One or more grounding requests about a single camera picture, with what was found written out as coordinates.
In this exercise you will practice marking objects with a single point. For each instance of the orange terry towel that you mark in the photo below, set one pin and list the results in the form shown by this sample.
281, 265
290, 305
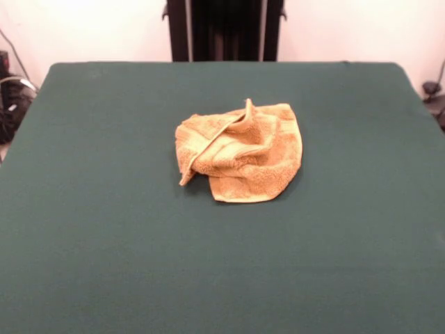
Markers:
250, 163

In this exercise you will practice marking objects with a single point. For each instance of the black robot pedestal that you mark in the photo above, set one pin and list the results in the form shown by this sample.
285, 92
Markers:
180, 35

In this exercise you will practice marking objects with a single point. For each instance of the dark green table cloth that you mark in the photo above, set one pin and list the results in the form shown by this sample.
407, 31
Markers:
104, 243

